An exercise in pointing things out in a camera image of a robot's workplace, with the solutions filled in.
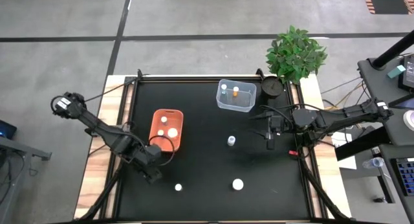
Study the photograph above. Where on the teal box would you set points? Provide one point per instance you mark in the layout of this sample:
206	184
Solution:
396	71

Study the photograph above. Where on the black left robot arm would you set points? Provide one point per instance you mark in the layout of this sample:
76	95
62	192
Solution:
97	127

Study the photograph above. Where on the black aluminium table frame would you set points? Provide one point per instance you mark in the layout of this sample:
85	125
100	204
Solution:
194	79

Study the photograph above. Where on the black screen device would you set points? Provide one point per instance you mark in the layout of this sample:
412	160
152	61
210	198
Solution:
409	72

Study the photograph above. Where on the clear water bottle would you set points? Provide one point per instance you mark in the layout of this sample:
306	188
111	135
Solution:
372	163

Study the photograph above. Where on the black pole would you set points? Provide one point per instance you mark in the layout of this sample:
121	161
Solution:
393	50

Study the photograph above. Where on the clear plastic bin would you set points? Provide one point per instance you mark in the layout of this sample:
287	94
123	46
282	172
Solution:
246	101

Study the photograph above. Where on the white round cap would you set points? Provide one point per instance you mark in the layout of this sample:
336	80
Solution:
237	184

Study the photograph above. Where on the grey side table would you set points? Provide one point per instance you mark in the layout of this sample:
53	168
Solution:
19	149

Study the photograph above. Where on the green plant in black pot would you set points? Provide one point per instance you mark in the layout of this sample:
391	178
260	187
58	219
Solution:
296	55

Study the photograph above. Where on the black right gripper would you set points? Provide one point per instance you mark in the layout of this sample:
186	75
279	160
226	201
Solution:
279	125

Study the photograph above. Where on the white paper sheet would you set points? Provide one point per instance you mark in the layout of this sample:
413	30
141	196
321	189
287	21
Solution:
347	162

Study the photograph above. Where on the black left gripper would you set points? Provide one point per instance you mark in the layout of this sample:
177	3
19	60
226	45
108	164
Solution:
150	167

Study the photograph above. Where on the small bottle with red pills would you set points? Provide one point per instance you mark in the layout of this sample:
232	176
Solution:
164	119

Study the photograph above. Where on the small white-capped pill bottle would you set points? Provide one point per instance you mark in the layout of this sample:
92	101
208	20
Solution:
160	132
224	87

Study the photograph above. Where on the backlit black keyboard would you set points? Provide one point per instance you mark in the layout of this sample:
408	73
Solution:
404	177

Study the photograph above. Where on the small amber pill bottle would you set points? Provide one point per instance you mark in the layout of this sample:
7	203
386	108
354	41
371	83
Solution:
235	88

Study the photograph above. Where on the small red clamp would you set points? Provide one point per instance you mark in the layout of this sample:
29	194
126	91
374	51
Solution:
293	152

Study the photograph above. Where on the black desk base bar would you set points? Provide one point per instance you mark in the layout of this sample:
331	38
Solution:
355	149

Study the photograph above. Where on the white tape roll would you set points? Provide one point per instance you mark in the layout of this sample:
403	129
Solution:
410	120

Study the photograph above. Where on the dark laptop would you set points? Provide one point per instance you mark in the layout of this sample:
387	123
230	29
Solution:
406	103

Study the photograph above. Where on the dark grey desk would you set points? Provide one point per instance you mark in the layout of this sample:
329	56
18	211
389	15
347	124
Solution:
381	88

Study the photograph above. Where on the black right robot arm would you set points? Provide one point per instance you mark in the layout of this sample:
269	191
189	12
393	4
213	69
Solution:
343	115

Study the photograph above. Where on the blue-lit black device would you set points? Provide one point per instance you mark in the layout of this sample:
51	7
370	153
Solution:
7	130

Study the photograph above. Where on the orange plastic bin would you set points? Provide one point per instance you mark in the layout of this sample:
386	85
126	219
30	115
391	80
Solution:
176	118

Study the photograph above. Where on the black table mat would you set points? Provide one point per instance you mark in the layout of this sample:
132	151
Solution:
207	165

